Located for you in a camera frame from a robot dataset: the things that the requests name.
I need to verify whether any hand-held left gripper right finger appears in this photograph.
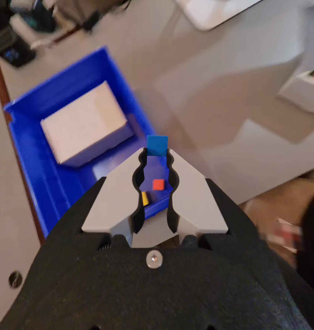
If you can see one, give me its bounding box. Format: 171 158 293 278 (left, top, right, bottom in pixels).
167 148 229 244

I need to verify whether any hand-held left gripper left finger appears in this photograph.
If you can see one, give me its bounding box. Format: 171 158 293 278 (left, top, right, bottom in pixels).
81 147 148 242

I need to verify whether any blue plastic bin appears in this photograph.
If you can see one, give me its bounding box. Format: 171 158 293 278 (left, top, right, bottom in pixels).
3 46 173 238

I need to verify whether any blue cube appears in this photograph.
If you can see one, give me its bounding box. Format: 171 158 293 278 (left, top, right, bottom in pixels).
147 135 169 157

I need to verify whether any white cardboard mailer box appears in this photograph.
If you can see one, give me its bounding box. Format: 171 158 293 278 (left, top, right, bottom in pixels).
40 80 135 167
276 69 314 119

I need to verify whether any round metal desk screw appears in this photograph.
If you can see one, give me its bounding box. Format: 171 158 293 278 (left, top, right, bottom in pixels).
8 271 24 289

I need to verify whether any grey desk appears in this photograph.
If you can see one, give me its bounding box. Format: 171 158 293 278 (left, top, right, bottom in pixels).
0 0 314 330

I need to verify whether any person's black sweater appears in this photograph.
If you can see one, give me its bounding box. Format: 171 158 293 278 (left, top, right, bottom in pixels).
297 189 314 292

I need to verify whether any black power adapter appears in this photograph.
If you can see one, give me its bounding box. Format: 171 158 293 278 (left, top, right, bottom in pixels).
0 39 37 68

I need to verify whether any black battery charger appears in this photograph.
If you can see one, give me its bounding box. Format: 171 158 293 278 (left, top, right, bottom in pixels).
20 8 57 32

